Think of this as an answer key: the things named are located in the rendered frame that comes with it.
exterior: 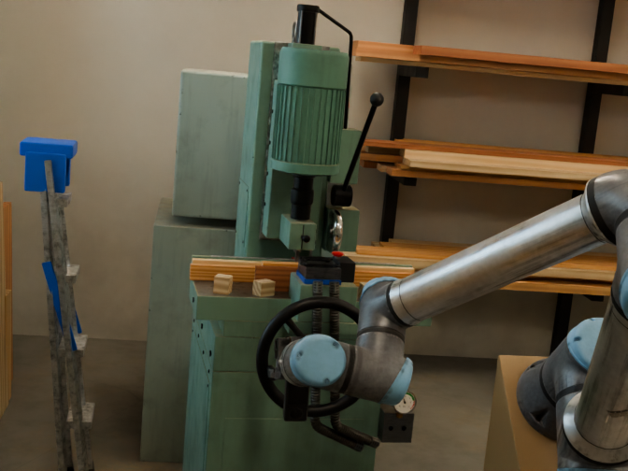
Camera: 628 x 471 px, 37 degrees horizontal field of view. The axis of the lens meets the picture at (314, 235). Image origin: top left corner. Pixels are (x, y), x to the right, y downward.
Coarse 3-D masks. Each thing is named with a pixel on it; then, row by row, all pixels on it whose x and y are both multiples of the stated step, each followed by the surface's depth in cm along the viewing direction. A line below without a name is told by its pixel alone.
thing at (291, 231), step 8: (288, 216) 248; (280, 224) 251; (288, 224) 241; (296, 224) 239; (304, 224) 239; (312, 224) 240; (280, 232) 250; (288, 232) 240; (296, 232) 239; (304, 232) 239; (312, 232) 240; (288, 240) 240; (296, 240) 239; (312, 240) 240; (288, 248) 240; (296, 248) 240; (304, 248) 240; (312, 248) 241
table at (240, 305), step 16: (192, 288) 239; (208, 288) 233; (240, 288) 236; (192, 304) 237; (208, 304) 226; (224, 304) 227; (240, 304) 228; (256, 304) 228; (272, 304) 229; (288, 304) 230; (224, 320) 228; (240, 320) 228; (256, 320) 229
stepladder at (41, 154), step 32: (32, 160) 285; (64, 160) 287; (64, 192) 304; (64, 224) 304; (64, 256) 296; (64, 288) 293; (64, 320) 294; (64, 352) 299; (64, 384) 316; (64, 416) 319; (64, 448) 305
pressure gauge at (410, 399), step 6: (408, 390) 236; (408, 396) 235; (414, 396) 235; (402, 402) 235; (408, 402) 235; (414, 402) 236; (396, 408) 235; (402, 408) 235; (408, 408) 236; (396, 414) 238; (402, 414) 238
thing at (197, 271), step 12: (192, 264) 239; (204, 264) 241; (216, 264) 242; (228, 264) 243; (192, 276) 240; (204, 276) 240; (240, 276) 242; (252, 276) 243; (360, 276) 249; (372, 276) 250; (384, 276) 250; (396, 276) 251
